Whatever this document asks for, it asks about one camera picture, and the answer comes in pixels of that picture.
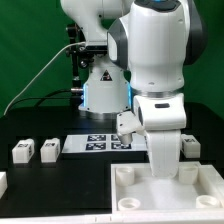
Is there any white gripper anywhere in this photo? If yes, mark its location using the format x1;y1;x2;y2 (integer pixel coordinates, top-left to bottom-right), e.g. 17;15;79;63
133;93;186;178

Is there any white square table top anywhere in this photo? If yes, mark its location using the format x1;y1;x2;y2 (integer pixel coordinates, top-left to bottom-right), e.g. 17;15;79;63
111;162;224;213

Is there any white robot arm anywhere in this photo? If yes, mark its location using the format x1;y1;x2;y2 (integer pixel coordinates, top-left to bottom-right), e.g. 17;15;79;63
60;0;204;178

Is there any white tag sheet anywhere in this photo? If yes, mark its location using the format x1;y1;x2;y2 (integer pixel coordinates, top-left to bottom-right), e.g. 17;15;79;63
62;134;147;154

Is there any white left obstacle block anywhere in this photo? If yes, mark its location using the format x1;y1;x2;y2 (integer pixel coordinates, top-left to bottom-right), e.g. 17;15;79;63
0;172;8;199

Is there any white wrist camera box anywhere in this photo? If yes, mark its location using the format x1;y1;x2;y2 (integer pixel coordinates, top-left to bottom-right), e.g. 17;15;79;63
116;111;144;145

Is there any black cable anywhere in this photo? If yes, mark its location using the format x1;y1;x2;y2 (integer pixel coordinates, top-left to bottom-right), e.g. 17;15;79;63
6;87;84;111

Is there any white front rail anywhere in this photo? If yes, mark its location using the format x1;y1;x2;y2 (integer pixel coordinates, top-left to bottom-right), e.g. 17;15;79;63
0;210;224;224

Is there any white cable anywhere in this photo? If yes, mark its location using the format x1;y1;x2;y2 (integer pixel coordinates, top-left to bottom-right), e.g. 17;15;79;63
3;41;87;116

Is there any black camera stand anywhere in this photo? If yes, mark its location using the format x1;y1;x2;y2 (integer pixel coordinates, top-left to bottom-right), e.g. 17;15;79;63
66;23;85;108

